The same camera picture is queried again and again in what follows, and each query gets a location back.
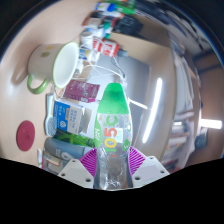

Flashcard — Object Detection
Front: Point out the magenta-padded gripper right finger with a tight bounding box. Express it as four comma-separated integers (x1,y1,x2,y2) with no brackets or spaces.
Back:
126,145,170,188

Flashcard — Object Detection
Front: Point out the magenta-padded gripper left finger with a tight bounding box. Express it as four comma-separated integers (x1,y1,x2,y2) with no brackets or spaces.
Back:
57,147,98,189

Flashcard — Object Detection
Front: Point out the clear green-topped drink bottle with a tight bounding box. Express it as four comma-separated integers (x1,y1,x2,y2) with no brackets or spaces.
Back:
93,82,134,191

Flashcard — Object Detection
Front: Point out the slim green glass bottle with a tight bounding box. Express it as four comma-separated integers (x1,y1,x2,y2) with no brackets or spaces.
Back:
54,129,96,148

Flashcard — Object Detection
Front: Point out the white green red pen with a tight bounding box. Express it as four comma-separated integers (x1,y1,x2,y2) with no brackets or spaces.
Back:
37,148,44,168

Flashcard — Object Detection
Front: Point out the blue and white box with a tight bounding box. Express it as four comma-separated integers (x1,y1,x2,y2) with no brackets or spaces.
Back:
52,100,93,136

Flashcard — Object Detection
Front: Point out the under-shelf light strip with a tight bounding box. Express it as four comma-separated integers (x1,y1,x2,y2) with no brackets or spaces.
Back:
142,77,163,144

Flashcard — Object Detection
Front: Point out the pale blue flat case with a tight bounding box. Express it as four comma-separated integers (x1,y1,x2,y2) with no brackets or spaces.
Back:
44,93,56,138

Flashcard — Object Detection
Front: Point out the flat round red coaster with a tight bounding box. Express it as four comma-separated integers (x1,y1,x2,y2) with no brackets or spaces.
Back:
16,119,36,152

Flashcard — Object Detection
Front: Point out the magenta carton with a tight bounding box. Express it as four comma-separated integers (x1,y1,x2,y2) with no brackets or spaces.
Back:
62,79,101,104

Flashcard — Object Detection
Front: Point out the red and white can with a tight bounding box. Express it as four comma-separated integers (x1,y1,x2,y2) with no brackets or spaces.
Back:
92,36,121,58

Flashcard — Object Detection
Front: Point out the white mug with green handle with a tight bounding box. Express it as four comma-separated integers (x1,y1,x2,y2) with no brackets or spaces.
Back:
26,41,81,95

